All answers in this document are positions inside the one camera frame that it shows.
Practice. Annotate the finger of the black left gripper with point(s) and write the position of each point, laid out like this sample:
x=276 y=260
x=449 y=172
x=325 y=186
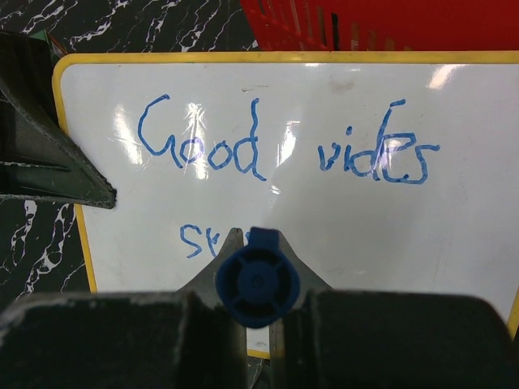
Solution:
x=38 y=160

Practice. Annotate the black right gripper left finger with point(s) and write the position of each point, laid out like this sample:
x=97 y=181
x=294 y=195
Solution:
x=182 y=339

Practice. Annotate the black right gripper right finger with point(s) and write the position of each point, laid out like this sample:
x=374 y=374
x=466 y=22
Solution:
x=371 y=339

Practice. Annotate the white marker blue cap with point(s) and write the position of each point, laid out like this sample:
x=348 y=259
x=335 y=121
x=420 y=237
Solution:
x=258 y=284

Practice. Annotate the white board yellow frame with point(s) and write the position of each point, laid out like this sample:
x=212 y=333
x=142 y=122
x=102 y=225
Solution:
x=383 y=170

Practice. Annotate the orange green sponge pack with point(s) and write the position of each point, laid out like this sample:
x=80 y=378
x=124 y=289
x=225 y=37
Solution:
x=55 y=47

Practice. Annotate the red plastic shopping basket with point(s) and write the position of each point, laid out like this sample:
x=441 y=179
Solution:
x=383 y=25

